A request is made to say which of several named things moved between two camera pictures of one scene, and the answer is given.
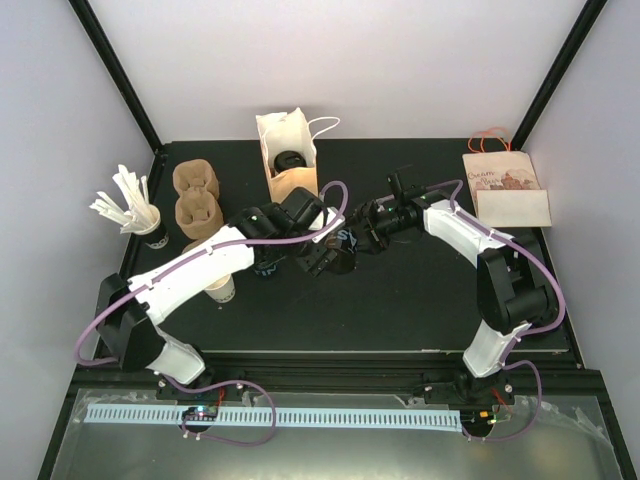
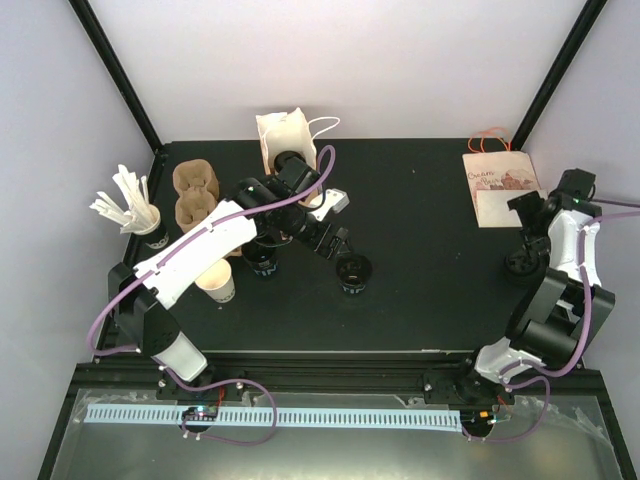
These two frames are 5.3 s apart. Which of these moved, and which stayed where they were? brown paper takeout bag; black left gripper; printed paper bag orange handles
Moved: black left gripper
Stayed: printed paper bag orange handles; brown paper takeout bag
